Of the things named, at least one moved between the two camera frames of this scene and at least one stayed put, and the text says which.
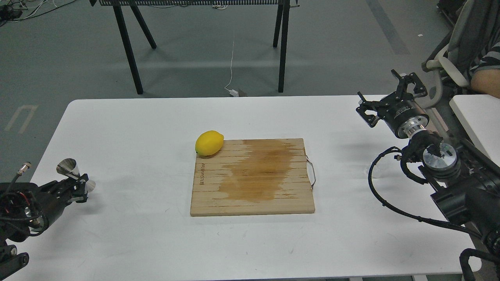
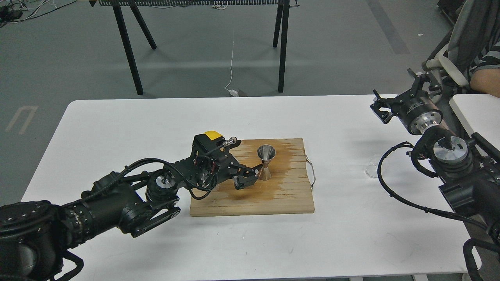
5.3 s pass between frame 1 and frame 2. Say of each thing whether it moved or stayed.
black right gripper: moved
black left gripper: moved
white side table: stayed
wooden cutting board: stayed
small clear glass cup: moved
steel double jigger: moved
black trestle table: stayed
